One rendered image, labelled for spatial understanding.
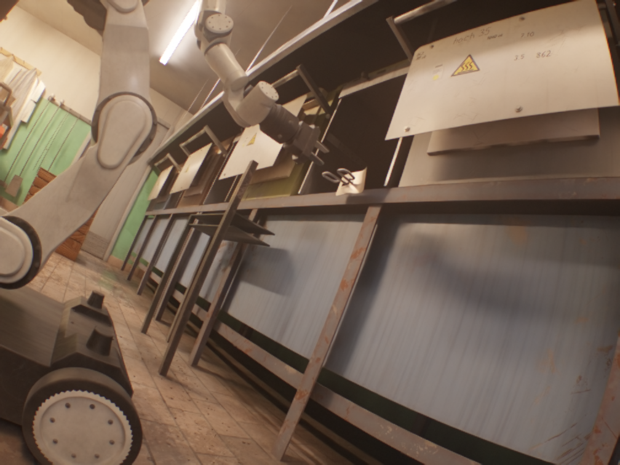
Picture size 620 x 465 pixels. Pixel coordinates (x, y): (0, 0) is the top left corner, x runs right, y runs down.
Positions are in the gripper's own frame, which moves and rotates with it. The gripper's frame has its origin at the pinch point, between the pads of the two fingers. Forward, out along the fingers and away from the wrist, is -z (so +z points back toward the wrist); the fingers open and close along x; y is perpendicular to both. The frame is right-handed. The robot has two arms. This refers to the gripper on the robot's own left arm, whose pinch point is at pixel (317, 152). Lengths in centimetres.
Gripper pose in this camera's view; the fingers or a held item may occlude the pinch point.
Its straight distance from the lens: 101.2
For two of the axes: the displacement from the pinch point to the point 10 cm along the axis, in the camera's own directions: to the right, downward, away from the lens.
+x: 3.6, -9.0, 2.3
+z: -7.2, -4.2, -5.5
